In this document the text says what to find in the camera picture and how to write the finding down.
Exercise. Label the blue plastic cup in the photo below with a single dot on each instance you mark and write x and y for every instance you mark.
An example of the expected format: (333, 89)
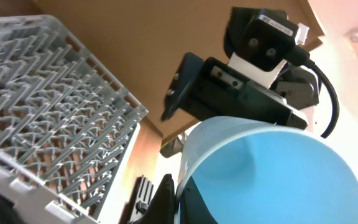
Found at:
(254, 172)

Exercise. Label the grey dishwasher rack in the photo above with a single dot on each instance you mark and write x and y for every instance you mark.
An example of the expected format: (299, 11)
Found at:
(67, 127)

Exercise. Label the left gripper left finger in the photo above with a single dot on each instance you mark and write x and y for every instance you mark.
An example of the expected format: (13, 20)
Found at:
(150, 204)

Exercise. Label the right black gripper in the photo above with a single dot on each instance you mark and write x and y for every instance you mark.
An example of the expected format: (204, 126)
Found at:
(209, 88)

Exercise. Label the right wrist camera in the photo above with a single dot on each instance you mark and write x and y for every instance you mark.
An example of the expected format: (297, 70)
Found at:
(259, 42)

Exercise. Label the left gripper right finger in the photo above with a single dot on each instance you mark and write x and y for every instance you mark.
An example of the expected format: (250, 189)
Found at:
(193, 209)

